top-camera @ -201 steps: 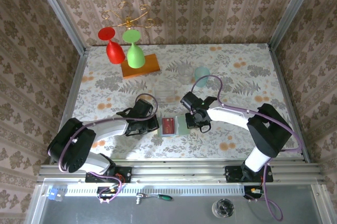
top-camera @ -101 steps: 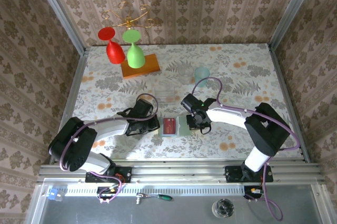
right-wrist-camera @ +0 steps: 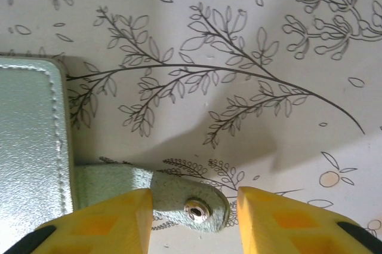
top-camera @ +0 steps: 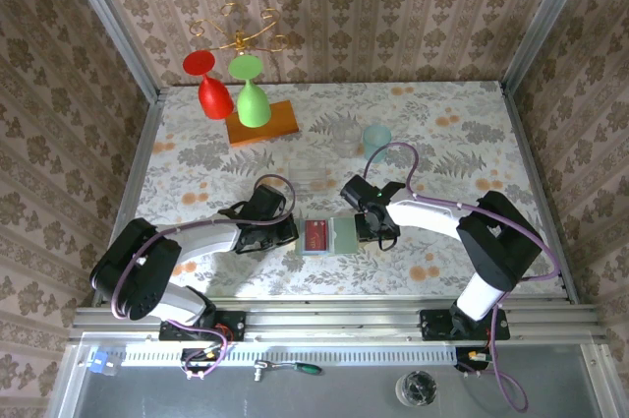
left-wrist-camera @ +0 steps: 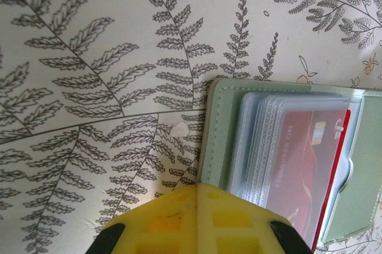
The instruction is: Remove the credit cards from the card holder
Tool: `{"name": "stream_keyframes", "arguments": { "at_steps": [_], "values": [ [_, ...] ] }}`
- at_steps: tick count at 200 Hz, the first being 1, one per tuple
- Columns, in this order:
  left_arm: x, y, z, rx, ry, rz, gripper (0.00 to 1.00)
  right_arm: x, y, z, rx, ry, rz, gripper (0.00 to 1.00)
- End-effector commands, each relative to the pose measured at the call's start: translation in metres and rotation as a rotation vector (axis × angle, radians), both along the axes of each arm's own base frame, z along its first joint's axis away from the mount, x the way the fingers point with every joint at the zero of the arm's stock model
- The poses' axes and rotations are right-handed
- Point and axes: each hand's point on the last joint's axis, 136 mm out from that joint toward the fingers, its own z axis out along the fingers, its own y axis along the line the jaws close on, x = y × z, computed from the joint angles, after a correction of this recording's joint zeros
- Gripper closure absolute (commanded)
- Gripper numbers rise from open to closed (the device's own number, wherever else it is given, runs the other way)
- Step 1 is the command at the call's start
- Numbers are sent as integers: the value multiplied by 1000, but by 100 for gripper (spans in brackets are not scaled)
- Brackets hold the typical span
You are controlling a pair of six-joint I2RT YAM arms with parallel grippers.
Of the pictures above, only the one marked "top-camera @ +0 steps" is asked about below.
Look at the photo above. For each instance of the pale green card holder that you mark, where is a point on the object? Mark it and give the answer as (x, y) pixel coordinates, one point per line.
(344, 236)

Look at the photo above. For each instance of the red gold-print credit card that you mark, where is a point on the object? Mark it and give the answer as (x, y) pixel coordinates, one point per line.
(317, 236)

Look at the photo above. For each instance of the clear plastic card tray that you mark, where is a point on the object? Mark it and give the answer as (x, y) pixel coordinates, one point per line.
(308, 176)

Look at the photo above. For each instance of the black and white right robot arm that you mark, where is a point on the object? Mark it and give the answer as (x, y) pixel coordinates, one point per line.
(496, 246)

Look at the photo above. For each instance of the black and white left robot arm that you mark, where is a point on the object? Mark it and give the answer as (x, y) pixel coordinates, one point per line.
(132, 275)

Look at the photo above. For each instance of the clear plastic cup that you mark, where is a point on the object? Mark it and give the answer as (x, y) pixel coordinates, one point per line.
(345, 140)

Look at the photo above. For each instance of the teal plastic cup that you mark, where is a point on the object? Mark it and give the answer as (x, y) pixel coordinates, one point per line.
(377, 137)

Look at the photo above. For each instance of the brown wooden rack base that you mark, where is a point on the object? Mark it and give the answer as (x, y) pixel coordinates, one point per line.
(282, 123)

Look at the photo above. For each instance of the green plastic wine glass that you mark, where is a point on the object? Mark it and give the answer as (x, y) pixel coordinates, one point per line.
(253, 108)

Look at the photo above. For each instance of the red plastic wine glass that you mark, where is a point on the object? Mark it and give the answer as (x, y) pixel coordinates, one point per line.
(215, 98)

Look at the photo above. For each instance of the grey metal shelf panel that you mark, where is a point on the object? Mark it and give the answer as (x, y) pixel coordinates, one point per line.
(319, 398)

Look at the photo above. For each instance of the round clear glass jar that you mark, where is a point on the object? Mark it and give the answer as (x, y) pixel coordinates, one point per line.
(417, 388)

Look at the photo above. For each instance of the small clear plastic piece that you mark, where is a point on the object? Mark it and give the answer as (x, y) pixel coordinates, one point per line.
(114, 368)

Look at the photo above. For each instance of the blue plastic connector block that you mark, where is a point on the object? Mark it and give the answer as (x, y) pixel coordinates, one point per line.
(99, 363)

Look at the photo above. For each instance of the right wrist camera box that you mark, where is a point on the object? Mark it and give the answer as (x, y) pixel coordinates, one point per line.
(359, 192)

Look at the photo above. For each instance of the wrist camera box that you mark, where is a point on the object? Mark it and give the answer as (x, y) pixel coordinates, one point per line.
(269, 200)
(359, 192)

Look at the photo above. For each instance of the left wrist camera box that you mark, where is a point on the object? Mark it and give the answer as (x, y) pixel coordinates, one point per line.
(269, 200)

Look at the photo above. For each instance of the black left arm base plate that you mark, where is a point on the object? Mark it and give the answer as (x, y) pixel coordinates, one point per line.
(233, 325)

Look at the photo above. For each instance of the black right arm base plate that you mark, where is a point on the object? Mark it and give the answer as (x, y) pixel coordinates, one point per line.
(431, 325)

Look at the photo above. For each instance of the aluminium left table rail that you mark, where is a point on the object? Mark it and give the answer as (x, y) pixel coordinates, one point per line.
(141, 152)

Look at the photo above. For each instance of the aluminium table rail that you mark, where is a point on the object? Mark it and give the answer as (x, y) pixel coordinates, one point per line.
(141, 152)
(528, 152)

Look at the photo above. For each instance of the aluminium right table rail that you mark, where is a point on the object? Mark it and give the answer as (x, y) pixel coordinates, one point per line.
(528, 152)

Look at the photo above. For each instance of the aluminium left frame post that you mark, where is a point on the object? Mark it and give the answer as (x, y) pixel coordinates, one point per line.
(117, 27)

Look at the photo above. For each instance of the aluminium frame post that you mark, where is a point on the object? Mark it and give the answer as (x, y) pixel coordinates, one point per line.
(117, 27)
(545, 19)

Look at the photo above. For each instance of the aluminium right frame post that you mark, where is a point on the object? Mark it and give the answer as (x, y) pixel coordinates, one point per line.
(545, 19)

